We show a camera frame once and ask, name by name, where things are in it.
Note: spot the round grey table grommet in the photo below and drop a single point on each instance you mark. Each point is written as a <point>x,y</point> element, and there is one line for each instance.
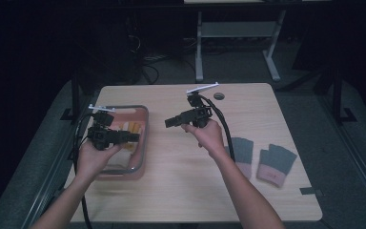
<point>219,96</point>

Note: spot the white metal desk frame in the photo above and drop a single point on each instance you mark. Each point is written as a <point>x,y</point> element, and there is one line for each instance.
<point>235,29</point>

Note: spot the cream fuzzy sock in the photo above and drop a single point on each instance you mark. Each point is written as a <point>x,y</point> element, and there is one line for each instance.
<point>132,128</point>

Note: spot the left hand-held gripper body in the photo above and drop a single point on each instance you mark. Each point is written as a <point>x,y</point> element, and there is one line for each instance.
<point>103,135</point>

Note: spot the clear plastic container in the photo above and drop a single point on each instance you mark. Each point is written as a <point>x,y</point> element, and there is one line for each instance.
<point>142,149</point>

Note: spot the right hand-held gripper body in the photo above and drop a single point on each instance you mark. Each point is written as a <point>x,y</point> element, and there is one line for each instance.
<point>198,115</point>

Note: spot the person's right hand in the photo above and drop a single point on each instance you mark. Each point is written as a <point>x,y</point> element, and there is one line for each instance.
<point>211,138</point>

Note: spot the person's left hand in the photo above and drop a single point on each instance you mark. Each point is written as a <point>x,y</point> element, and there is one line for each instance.
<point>90,160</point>

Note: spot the black metal stand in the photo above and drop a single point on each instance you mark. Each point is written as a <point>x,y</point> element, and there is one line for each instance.
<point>75,95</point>
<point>337,95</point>

